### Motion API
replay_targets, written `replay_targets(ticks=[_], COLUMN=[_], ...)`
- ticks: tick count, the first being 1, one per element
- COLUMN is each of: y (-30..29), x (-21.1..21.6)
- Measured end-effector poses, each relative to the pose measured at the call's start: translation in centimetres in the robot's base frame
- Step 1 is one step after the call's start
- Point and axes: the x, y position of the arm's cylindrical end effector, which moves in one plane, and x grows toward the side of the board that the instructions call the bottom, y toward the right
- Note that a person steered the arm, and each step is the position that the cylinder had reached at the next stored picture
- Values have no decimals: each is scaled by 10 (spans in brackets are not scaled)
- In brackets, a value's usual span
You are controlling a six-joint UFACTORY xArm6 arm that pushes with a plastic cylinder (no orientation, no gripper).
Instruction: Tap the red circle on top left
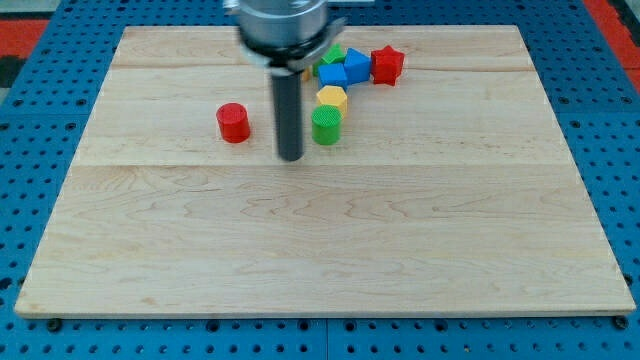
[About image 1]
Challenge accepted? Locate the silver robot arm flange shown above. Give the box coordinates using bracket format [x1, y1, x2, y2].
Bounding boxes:
[223, 0, 346, 74]

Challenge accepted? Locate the green cylinder block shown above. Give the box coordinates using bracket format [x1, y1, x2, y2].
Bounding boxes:
[311, 105, 342, 145]

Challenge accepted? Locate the yellow hexagon block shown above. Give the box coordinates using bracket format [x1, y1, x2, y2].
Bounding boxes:
[316, 85, 348, 118]

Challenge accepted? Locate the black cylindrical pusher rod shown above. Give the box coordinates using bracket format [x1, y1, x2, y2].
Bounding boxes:
[270, 69, 304, 162]

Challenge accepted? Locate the blue cube block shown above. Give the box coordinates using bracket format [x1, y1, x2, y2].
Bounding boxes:
[318, 63, 348, 91]

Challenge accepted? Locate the yellow block behind rod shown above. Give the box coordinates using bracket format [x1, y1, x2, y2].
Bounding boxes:
[301, 68, 312, 82]

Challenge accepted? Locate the red cylinder block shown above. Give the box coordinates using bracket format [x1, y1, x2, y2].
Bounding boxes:
[216, 103, 251, 143]

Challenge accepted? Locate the blue angular block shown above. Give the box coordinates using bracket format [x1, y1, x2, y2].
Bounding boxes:
[343, 48, 371, 85]

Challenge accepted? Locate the green hexagon block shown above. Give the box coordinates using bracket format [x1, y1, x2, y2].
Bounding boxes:
[312, 43, 346, 77]

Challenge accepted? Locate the wooden board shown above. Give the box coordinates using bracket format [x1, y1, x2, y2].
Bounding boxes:
[15, 25, 636, 319]

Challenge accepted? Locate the red star block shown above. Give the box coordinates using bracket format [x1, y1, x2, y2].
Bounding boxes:
[370, 45, 405, 86]

